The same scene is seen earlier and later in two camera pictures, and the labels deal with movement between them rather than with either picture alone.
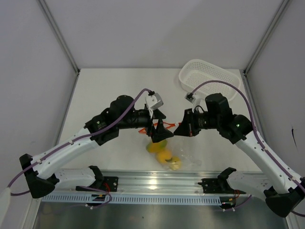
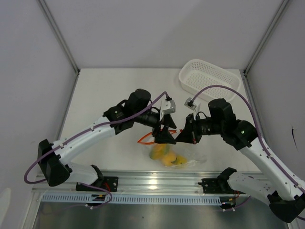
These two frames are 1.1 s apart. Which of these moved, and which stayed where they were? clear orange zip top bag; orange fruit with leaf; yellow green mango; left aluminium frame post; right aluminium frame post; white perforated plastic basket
Moved: clear orange zip top bag; yellow green mango; orange fruit with leaf
Stayed: left aluminium frame post; white perforated plastic basket; right aluminium frame post
